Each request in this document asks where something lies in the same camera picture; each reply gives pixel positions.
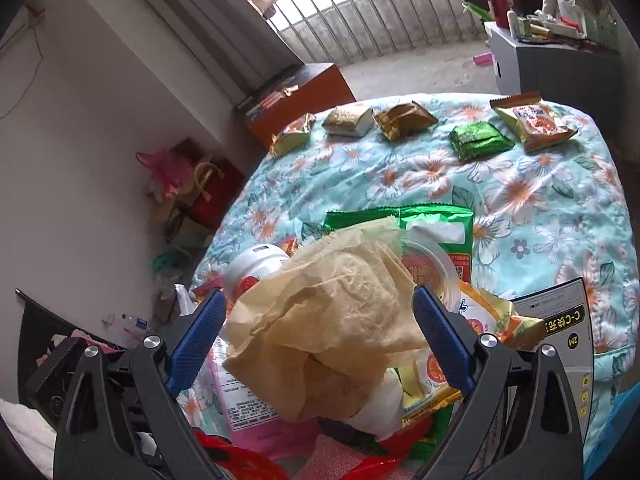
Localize white cabinet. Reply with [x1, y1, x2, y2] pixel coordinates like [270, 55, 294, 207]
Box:
[484, 22, 621, 98]

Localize gold snack packet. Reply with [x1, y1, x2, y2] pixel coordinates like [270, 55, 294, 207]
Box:
[374, 101, 438, 142]

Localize red plastic bag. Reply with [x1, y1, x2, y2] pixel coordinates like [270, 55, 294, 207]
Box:
[192, 415, 436, 480]

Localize white strawberry drink bottle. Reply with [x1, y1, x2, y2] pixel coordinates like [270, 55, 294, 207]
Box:
[222, 244, 292, 307]

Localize red gift bag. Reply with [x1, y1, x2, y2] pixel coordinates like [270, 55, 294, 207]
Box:
[190, 157, 246, 228]

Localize pink snack packet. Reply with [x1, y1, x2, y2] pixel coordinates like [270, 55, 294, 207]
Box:
[210, 335, 321, 461]

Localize gold and white snack box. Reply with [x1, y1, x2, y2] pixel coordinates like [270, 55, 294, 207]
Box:
[322, 105, 375, 138]

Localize red thermos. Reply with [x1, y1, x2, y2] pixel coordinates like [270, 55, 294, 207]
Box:
[487, 0, 511, 31]

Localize pink plastic bag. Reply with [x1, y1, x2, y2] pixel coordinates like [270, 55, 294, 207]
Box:
[136, 149, 193, 198]

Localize floral blanket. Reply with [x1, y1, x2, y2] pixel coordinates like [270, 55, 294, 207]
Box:
[190, 92, 633, 466]

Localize white plastic bag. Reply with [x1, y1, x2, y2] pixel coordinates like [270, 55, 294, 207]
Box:
[555, 0, 588, 38]

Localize small green snack packet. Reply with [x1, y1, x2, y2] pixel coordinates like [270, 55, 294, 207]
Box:
[449, 122, 516, 163]

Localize large green snack bag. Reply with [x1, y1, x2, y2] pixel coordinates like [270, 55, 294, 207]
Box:
[322, 204, 475, 291]

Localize pink foam sheet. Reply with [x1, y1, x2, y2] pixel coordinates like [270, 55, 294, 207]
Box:
[292, 432, 371, 480]

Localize yellow orange snack packet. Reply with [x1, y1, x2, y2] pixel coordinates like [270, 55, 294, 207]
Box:
[490, 91, 580, 155]

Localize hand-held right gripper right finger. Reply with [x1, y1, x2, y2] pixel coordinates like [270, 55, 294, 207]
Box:
[412, 285, 587, 480]

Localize green plastic basket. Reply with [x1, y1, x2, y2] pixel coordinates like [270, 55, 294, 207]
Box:
[585, 7, 621, 51]

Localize clear plastic cup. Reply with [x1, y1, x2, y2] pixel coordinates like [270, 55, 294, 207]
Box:
[400, 240, 463, 311]

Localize clear plastic bottle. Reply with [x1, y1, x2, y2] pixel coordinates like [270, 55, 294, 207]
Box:
[121, 312, 151, 338]

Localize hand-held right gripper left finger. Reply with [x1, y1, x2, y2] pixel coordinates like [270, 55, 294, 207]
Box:
[52, 287, 228, 480]

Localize red-brown box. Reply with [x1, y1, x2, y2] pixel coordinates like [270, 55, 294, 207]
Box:
[269, 112, 317, 157]

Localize green plastic bag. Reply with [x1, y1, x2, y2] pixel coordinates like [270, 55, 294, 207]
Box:
[152, 250, 193, 276]

